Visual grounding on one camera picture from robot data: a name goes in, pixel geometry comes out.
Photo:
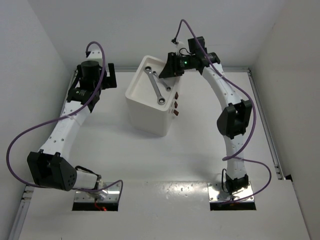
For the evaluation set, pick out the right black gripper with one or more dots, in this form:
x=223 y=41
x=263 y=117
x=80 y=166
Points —
x=172 y=68

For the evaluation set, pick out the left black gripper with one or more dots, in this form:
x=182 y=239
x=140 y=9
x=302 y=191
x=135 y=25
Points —
x=109 y=81

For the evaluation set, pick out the white drawer cabinet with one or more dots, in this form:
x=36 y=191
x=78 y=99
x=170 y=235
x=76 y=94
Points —
x=144 y=111

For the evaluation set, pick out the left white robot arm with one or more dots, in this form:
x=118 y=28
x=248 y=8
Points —
x=49 y=166

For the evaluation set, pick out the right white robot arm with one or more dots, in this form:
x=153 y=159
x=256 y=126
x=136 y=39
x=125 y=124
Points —
x=236 y=112

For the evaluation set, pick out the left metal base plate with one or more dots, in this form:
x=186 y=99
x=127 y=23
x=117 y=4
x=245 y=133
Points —
x=107 y=196

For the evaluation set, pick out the metal base plate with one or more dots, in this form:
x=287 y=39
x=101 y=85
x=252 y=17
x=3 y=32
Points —
x=107 y=196
x=216 y=194

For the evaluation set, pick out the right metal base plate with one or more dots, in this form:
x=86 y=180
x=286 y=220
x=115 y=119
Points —
x=216 y=194

